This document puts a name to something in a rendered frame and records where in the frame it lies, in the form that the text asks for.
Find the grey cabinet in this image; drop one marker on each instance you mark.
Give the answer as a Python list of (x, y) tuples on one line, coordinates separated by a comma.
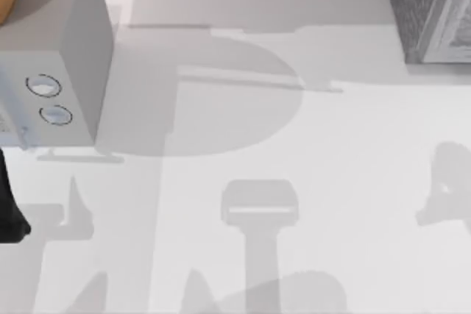
[(423, 9)]

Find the pale microwave oven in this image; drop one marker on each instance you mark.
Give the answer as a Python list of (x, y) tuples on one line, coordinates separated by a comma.
[(55, 67)]

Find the large microwave knob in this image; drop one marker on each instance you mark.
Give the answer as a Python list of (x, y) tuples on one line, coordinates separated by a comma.
[(43, 86)]

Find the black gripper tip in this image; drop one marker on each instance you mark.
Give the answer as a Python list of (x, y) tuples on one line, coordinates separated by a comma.
[(10, 211)]

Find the small microwave knob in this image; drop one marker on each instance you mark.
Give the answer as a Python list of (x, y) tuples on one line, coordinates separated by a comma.
[(56, 114)]

